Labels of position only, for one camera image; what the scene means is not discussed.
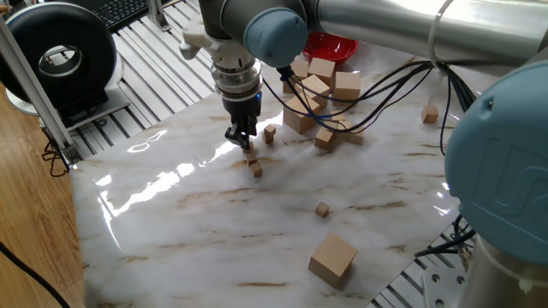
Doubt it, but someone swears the silver wrist adapter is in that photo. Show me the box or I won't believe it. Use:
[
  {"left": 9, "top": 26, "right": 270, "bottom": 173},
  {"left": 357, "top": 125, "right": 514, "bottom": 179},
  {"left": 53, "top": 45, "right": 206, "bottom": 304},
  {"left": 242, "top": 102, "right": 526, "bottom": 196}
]
[{"left": 211, "top": 55, "right": 263, "bottom": 103}]

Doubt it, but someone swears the thin black hanging cable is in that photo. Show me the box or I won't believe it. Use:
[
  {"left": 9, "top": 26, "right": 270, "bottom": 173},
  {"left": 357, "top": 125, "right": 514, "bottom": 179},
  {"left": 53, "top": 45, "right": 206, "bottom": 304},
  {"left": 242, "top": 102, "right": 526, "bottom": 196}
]
[{"left": 438, "top": 74, "right": 454, "bottom": 157}]

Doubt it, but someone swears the white lamp base plate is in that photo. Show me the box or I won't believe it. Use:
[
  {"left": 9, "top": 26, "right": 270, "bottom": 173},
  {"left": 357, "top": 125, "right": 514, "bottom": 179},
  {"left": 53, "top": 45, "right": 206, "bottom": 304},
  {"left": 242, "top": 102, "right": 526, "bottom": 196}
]
[{"left": 6, "top": 53, "right": 132, "bottom": 132}]

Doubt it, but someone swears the aluminium frame post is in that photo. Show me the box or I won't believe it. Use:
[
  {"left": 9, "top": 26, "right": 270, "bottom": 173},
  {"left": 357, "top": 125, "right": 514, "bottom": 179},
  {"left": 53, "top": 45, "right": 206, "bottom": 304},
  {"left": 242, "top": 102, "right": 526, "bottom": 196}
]
[{"left": 0, "top": 15, "right": 83, "bottom": 166}]

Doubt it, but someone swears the large wooden cube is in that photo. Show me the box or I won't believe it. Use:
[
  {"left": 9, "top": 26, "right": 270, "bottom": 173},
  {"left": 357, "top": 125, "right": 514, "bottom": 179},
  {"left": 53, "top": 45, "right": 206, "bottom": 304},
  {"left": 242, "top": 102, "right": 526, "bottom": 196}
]
[
  {"left": 282, "top": 92, "right": 321, "bottom": 135},
  {"left": 282, "top": 58, "right": 309, "bottom": 95},
  {"left": 307, "top": 232, "right": 359, "bottom": 288},
  {"left": 331, "top": 71, "right": 362, "bottom": 108},
  {"left": 294, "top": 74, "right": 331, "bottom": 109},
  {"left": 307, "top": 56, "right": 337, "bottom": 91}
]

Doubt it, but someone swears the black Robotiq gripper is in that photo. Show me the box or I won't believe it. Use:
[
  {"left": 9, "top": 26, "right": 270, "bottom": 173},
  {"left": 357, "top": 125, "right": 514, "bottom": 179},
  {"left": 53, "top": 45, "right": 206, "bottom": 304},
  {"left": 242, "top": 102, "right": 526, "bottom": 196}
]
[{"left": 221, "top": 96, "right": 262, "bottom": 151}]

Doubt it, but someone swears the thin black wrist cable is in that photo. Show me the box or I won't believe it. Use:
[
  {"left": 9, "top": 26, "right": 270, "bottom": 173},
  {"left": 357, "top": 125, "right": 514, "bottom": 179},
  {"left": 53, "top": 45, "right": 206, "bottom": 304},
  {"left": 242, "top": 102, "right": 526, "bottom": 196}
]
[{"left": 290, "top": 62, "right": 432, "bottom": 119}]

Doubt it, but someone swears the tangled thin black cable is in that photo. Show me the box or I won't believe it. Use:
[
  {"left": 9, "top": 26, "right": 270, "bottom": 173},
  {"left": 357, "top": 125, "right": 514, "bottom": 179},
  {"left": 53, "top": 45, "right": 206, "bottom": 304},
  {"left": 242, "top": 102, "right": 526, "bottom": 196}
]
[{"left": 41, "top": 134, "right": 69, "bottom": 178}]

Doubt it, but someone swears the white marble pattern sheet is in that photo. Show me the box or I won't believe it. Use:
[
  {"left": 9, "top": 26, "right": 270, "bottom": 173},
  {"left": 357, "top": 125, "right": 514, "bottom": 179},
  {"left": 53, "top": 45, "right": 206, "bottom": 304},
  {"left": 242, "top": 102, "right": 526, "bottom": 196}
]
[{"left": 68, "top": 0, "right": 548, "bottom": 308}]

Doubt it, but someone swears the white plastic wrist bracket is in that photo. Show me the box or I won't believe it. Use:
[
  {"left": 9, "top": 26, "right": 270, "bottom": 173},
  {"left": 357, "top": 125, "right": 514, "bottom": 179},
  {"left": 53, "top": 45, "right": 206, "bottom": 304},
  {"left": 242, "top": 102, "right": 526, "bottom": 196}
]
[{"left": 178, "top": 15, "right": 253, "bottom": 72}]

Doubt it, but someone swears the red glossy bowl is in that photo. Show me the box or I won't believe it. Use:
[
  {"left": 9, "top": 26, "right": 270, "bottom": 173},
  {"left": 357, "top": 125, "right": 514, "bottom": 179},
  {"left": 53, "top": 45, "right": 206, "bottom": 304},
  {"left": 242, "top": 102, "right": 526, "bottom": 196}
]
[{"left": 302, "top": 32, "right": 360, "bottom": 65}]

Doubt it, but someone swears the black computer keyboard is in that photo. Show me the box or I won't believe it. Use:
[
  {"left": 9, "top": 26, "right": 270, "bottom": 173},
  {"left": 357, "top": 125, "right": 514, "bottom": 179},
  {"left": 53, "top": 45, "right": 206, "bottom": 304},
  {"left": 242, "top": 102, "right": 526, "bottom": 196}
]
[{"left": 74, "top": 0, "right": 172, "bottom": 33}]

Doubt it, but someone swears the thick black wrist cable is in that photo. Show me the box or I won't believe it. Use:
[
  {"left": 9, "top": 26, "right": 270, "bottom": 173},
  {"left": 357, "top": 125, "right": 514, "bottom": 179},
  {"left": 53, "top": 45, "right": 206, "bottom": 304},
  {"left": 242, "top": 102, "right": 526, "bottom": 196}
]
[{"left": 260, "top": 59, "right": 434, "bottom": 134}]

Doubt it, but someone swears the aluminium corner bracket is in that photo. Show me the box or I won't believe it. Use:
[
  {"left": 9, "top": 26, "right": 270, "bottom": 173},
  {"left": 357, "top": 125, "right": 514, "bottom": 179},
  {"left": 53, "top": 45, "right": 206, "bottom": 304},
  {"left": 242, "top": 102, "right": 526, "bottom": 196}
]
[{"left": 146, "top": 0, "right": 172, "bottom": 33}]

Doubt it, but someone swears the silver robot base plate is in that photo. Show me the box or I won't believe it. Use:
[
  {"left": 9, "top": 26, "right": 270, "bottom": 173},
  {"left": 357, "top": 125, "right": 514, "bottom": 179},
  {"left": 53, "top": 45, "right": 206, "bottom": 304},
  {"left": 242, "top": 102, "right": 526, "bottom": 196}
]
[{"left": 421, "top": 267, "right": 468, "bottom": 308}]

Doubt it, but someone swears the black floor cable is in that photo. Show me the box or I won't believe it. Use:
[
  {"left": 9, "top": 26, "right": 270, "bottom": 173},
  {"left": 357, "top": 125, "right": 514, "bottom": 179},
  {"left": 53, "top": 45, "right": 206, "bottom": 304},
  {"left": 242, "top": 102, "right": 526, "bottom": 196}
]
[{"left": 0, "top": 240, "right": 72, "bottom": 308}]

